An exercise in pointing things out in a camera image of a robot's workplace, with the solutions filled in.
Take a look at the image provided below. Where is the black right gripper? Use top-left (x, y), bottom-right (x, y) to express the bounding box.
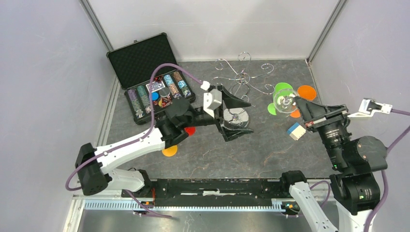
top-left (295, 94), bottom-right (351, 168)

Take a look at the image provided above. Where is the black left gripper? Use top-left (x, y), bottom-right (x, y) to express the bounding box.
top-left (181, 86), bottom-right (254, 141)

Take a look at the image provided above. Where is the orange plastic wine glass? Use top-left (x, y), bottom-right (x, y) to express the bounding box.
top-left (290, 85), bottom-right (317, 118)

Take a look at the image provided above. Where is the clear wine glass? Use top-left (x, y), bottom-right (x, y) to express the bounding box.
top-left (275, 90), bottom-right (299, 114)

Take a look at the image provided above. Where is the green plastic wine glass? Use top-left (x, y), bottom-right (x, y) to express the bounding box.
top-left (267, 82), bottom-right (293, 116)

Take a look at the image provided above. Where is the red plastic wine glass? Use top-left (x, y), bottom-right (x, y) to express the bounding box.
top-left (184, 127), bottom-right (196, 136)

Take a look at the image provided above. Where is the yellow plastic wine glass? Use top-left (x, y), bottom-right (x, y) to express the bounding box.
top-left (161, 145), bottom-right (178, 157)

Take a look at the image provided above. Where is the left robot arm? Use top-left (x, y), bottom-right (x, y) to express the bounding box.
top-left (69, 86), bottom-right (253, 197)

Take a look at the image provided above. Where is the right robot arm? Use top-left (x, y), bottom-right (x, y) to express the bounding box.
top-left (276, 96), bottom-right (388, 232)

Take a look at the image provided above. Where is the chrome wine glass rack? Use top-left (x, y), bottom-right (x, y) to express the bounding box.
top-left (212, 52), bottom-right (275, 128)

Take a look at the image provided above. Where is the blue white toy block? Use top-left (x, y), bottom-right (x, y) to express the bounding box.
top-left (287, 122), bottom-right (307, 141)

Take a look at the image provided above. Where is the blue round poker chip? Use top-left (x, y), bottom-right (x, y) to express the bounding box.
top-left (151, 92), bottom-right (160, 101)

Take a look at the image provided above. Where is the black poker chip case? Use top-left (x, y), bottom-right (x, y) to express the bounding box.
top-left (106, 32), bottom-right (196, 125)

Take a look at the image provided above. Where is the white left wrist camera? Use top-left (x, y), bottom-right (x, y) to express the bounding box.
top-left (203, 89), bottom-right (222, 118)

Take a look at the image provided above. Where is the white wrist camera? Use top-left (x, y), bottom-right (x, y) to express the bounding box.
top-left (203, 89), bottom-right (222, 118)
top-left (348, 98), bottom-right (393, 118)

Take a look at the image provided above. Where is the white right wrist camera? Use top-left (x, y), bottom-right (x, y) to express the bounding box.
top-left (348, 98), bottom-right (393, 118)

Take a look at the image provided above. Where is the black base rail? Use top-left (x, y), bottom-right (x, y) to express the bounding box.
top-left (133, 177), bottom-right (296, 207)

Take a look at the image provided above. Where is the aluminium frame post right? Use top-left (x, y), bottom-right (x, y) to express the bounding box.
top-left (306, 0), bottom-right (348, 67)

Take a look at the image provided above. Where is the aluminium frame post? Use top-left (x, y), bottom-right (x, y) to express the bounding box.
top-left (306, 0), bottom-right (348, 67)
top-left (79, 0), bottom-right (114, 51)

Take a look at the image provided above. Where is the aluminium frame post left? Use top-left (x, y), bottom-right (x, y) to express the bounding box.
top-left (79, 0), bottom-right (114, 51)

